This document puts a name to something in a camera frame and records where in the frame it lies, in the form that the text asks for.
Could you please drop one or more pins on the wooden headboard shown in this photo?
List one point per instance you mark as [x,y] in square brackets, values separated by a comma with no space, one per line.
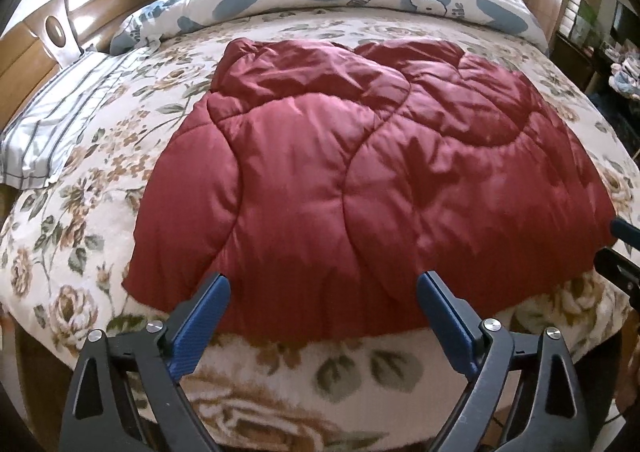
[100,7]

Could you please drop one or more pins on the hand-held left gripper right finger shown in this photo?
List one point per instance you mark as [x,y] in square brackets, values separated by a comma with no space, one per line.
[445,317]

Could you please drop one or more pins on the pile of pale cloth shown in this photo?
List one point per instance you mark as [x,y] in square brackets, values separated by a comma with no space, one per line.
[625,72]

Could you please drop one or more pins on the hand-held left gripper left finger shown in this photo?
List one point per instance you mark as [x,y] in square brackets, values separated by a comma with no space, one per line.
[200,322]

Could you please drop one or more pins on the floral blanket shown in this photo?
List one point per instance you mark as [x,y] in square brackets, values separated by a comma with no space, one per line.
[90,212]

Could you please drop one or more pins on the striped pillow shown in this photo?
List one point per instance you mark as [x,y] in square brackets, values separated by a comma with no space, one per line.
[55,117]

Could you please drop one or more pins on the black monitor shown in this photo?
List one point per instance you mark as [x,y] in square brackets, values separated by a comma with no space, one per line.
[627,20]

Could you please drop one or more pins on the dark shelf unit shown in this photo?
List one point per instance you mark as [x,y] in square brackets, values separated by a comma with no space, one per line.
[575,47]

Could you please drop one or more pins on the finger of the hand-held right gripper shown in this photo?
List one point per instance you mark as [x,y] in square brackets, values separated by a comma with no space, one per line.
[617,269]
[627,227]

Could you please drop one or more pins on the red quilted jacket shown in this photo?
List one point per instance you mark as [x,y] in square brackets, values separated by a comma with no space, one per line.
[320,172]

